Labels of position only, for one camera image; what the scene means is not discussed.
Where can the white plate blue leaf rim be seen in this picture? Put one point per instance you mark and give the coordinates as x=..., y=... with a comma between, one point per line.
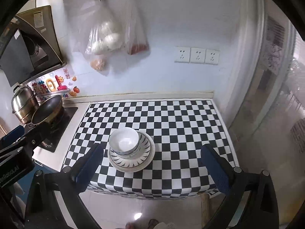
x=139, y=160

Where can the colourful wall stickers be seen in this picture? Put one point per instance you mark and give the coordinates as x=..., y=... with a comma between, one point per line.
x=60, y=82

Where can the white gloved right hand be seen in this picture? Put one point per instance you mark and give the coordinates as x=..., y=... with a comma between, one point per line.
x=163, y=225

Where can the left white wall socket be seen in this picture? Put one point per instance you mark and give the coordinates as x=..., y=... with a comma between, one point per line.
x=182, y=54

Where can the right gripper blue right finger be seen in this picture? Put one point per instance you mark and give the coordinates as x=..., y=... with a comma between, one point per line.
x=218, y=168

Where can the stainless steel steamer pot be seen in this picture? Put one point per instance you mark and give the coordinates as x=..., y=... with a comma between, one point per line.
x=24, y=104

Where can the right white wall socket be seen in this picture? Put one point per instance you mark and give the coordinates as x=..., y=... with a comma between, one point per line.
x=212, y=57

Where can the middle white wall socket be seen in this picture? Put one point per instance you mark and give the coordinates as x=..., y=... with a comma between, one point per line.
x=197, y=55

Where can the white plate grey flower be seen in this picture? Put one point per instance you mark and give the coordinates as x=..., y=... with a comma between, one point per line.
x=130, y=150

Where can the frosted glass sliding door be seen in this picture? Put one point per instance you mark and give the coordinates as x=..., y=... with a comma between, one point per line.
x=268, y=130

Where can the plastic bag with white buns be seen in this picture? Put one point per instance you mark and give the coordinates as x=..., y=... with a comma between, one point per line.
x=98, y=33

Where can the black white checkered tablecloth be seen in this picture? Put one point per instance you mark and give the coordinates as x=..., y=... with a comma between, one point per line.
x=171, y=134

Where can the black frying pan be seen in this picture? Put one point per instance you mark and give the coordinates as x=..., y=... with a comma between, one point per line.
x=50, y=111

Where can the plastic bag with red food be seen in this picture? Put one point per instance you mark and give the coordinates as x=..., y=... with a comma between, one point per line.
x=135, y=38

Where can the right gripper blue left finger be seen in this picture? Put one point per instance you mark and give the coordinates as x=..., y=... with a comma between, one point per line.
x=84, y=168

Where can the person's right foot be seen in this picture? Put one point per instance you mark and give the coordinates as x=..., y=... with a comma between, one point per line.
x=152, y=223

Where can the black range hood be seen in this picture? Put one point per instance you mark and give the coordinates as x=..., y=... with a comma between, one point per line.
x=29, y=46

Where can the white wall socket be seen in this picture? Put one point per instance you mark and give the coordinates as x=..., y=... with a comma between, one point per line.
x=182, y=54
x=197, y=55
x=212, y=57

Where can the white bowl coloured dots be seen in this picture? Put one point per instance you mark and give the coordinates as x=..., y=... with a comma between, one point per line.
x=124, y=142

